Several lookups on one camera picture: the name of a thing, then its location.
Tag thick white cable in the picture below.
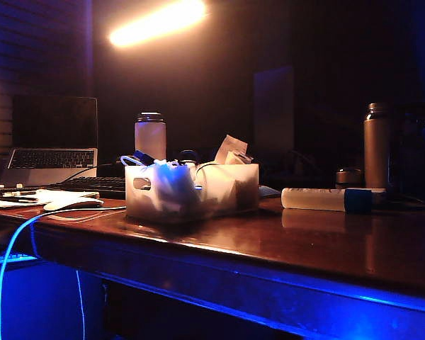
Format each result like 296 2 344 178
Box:
0 205 127 340

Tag dark ring-topped bottle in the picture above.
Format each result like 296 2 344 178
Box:
178 149 199 167

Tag black keyboard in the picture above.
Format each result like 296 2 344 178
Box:
45 176 127 199

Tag translucent plastic storage box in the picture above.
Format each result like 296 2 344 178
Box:
124 163 260 224

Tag white water bottle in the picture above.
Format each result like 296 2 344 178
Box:
134 112 167 162

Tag glowing tube lamp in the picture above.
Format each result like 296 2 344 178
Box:
108 0 207 47

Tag blue-lit keyboard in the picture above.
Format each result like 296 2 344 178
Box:
0 251 38 266

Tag silver laptop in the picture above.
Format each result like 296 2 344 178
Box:
0 96 98 187

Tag liquid glue bottle blue cap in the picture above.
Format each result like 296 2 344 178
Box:
280 187 387 214

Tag flat white curved object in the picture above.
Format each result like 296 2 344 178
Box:
42 198 104 212

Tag dark blue small object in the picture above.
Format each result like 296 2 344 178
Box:
132 150 154 166

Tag crumpled white paper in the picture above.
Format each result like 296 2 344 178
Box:
214 134 249 164

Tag thin white cable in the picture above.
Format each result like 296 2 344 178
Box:
74 268 88 340

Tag small metal cup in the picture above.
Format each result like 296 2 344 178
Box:
335 168 363 189

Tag thin black cable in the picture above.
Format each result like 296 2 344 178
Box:
62 162 125 183

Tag white paper sheets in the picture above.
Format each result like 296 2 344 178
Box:
0 188 101 209

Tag small white packet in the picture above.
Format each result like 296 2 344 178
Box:
226 150 253 166

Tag dark metal thermos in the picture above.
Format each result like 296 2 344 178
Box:
363 102 392 189

